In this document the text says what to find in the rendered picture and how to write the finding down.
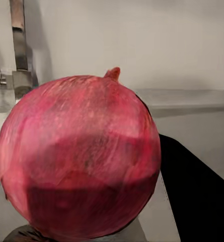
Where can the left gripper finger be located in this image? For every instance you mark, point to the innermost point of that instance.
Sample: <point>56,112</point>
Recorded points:
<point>195,192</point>

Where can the drop in sink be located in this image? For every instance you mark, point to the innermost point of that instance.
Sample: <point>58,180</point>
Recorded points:
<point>200,128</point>

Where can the vidalia onion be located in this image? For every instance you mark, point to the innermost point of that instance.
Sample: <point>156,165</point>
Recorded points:
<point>80,157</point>

